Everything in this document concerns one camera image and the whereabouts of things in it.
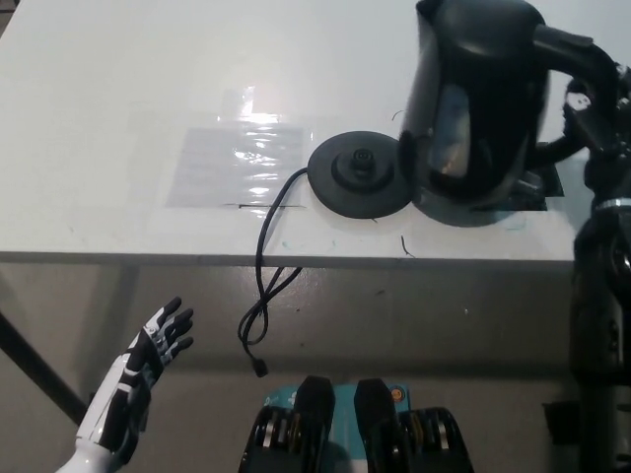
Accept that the black table leg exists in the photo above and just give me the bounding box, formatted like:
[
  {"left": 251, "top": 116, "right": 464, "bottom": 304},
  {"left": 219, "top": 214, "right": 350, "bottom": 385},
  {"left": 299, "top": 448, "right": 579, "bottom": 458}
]
[{"left": 0, "top": 309, "right": 90, "bottom": 426}]

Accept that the black electric kettle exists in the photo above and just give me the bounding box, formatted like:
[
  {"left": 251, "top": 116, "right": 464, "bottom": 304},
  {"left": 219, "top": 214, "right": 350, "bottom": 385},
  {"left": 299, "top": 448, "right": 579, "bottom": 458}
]
[{"left": 397, "top": 0, "right": 622, "bottom": 201}]

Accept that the clear plastic covered paper sheet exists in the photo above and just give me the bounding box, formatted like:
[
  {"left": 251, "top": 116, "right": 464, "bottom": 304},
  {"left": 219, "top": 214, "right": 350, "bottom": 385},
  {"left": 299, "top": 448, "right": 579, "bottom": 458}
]
[{"left": 165, "top": 87, "right": 312, "bottom": 211}]

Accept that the black teal robot torso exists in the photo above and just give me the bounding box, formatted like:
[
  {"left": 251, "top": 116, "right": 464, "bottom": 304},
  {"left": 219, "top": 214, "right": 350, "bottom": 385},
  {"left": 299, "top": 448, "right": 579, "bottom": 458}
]
[{"left": 239, "top": 374, "right": 474, "bottom": 473}]

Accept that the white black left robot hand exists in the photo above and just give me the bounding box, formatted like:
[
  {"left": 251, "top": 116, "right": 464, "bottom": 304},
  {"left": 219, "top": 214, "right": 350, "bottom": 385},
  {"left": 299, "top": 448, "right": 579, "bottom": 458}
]
[{"left": 73, "top": 296, "right": 195, "bottom": 457}]

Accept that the black power cable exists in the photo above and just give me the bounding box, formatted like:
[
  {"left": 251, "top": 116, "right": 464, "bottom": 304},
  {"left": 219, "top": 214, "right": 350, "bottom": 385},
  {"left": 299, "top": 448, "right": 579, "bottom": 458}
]
[{"left": 239, "top": 167, "right": 312, "bottom": 379}]

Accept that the black round kettle base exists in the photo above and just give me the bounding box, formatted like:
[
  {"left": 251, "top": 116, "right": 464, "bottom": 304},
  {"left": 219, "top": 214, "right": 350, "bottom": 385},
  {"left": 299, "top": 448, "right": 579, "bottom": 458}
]
[{"left": 306, "top": 130, "right": 416, "bottom": 221}]

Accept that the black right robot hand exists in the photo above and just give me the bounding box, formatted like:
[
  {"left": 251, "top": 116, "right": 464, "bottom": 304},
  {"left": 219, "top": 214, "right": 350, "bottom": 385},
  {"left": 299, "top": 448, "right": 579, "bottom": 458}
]
[{"left": 561, "top": 61, "right": 631, "bottom": 204}]

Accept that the black tape square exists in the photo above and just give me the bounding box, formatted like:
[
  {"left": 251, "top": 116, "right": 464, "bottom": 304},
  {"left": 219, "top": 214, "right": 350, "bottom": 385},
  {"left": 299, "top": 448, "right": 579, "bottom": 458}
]
[{"left": 512, "top": 163, "right": 567, "bottom": 214}]

